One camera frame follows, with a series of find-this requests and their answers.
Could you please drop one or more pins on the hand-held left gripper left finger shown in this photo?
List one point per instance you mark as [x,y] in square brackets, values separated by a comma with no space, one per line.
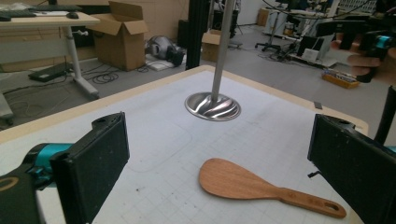
[93,168]

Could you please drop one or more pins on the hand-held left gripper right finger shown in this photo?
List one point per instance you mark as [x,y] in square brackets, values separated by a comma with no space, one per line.
[358,168]

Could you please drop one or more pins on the wooden rice paddle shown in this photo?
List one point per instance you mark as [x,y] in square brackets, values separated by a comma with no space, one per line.
[227,180]

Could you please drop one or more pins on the yellow tray of small parts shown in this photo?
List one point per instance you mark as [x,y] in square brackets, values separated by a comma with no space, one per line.
[341,80]

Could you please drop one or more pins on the small dark tape piece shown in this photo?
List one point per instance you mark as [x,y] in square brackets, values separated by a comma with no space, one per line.
[318,105]

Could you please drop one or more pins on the metal pole with round base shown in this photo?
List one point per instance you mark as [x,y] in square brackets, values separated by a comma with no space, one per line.
[222,46]

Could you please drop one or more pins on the large open cardboard box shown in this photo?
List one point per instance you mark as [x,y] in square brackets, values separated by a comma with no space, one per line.
[120,40]

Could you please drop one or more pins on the small cardboard box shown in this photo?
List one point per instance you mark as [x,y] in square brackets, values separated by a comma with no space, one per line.
[210,46]

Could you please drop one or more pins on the grey and black device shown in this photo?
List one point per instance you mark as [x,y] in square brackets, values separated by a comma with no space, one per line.
[162,48]

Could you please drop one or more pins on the black metal column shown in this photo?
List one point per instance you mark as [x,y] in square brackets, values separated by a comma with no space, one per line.
[196,31]

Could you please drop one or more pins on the white desk with wooden top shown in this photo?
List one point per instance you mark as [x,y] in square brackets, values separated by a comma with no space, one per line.
[46,21]

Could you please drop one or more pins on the black computer mouse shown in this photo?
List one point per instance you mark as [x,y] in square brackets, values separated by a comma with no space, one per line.
[72,15]

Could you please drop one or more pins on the black keyboard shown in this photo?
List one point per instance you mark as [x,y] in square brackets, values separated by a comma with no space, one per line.
[17,14]

